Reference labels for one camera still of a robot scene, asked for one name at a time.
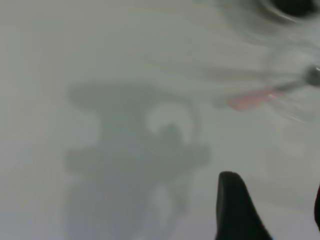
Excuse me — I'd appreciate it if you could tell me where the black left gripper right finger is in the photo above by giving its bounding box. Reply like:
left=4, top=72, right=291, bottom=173
left=313, top=184, right=320, bottom=233

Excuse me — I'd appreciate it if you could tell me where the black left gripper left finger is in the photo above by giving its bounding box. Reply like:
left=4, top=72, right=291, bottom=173
left=214, top=170, right=274, bottom=240

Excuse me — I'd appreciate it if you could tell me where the pink-handled metal spoon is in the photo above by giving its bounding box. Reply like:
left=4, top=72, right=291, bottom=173
left=229, top=64, right=320, bottom=113

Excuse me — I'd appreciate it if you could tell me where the glass cup of coffee beans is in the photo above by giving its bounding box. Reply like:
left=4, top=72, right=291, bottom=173
left=266, top=0, right=319, bottom=18

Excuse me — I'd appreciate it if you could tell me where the small clear glass dish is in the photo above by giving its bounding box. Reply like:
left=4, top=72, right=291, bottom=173
left=262, top=46, right=320, bottom=125

